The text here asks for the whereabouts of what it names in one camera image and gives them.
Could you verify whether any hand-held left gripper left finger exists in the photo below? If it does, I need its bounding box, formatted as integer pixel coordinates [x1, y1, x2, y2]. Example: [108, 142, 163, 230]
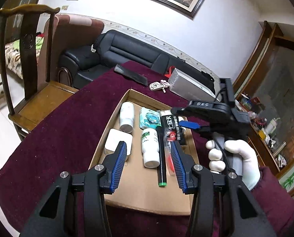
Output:
[20, 141, 128, 237]

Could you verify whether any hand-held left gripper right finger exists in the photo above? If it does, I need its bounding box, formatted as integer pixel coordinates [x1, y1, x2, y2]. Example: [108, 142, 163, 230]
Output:
[170, 142, 277, 237]

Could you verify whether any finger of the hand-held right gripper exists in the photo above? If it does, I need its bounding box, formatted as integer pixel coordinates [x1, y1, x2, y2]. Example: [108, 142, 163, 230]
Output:
[179, 120, 212, 132]
[170, 107, 195, 116]

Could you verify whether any clear plastic box red sponge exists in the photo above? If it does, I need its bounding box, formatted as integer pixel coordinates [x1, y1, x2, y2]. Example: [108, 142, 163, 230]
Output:
[157, 110, 177, 176]

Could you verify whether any black crab snack packet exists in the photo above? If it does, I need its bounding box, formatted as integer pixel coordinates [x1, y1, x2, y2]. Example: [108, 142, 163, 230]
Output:
[160, 114, 187, 146]

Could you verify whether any black marker green cap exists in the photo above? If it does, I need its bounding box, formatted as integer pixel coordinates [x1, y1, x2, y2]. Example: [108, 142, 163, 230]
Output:
[156, 126, 168, 187]

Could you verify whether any white square power adapter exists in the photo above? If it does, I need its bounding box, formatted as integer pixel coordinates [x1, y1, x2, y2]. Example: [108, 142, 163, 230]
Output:
[103, 128, 133, 156]

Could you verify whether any large white plastic bottle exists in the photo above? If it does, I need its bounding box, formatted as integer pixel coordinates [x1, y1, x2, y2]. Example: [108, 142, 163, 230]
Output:
[141, 127, 161, 169]

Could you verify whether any blue cartoon tissue pack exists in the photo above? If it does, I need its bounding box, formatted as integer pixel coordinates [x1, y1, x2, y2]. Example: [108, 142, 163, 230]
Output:
[139, 107, 161, 129]

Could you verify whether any brown cardboard box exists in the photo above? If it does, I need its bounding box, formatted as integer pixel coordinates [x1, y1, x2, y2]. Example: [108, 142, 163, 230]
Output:
[89, 89, 199, 216]

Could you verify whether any white pill bottle red label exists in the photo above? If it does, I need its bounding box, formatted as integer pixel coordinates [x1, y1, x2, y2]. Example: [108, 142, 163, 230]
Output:
[119, 102, 135, 133]

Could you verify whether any person's right forearm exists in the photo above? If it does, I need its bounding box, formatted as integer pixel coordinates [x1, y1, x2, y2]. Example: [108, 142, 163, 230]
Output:
[251, 166, 294, 237]

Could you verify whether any person's right hand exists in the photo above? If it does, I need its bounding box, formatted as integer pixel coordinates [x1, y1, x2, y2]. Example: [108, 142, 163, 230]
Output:
[206, 139, 261, 191]

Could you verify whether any grey shoe box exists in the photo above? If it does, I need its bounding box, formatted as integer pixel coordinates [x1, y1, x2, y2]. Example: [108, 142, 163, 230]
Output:
[167, 68, 223, 102]

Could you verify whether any white car key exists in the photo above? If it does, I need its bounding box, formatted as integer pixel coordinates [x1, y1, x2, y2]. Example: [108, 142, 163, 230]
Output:
[149, 81, 163, 91]

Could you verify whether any white lidded cup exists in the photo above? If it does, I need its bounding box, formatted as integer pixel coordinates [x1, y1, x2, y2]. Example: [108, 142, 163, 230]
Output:
[264, 118, 281, 135]

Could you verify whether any black smartphone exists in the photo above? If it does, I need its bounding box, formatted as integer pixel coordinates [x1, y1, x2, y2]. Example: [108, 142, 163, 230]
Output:
[114, 64, 148, 87]

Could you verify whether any wooden sideboard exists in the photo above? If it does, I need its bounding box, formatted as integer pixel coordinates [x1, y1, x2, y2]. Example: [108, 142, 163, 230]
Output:
[233, 92, 294, 198]

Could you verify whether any steel thermos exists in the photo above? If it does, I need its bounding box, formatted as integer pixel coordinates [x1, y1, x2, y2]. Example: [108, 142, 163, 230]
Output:
[273, 142, 287, 157]

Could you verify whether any black leather sofa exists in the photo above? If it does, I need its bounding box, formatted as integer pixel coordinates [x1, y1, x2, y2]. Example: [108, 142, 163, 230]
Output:
[59, 30, 215, 90]

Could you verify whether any dark wooden chair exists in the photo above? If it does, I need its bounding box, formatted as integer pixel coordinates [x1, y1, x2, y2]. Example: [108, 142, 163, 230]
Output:
[0, 4, 79, 141]

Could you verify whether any brown armchair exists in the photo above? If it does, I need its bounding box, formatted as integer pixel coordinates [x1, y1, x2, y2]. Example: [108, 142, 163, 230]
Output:
[35, 13, 105, 83]

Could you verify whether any green floral blanket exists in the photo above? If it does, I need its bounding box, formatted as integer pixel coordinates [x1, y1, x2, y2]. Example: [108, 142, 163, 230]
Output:
[4, 36, 45, 79]

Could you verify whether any pink braided keychain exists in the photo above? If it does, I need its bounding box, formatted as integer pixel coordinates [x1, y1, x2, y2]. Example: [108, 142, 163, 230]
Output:
[160, 79, 171, 93]

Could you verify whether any wooden door frame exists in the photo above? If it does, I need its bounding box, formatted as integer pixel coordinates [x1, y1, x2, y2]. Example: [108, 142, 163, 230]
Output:
[232, 21, 284, 97]

